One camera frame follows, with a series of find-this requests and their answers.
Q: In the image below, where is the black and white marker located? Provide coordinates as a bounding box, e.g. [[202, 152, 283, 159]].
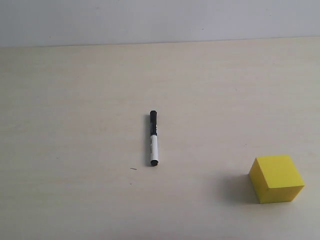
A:
[[149, 110, 159, 167]]

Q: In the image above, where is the yellow cube block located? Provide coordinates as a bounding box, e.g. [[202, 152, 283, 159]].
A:
[[248, 154, 305, 204]]

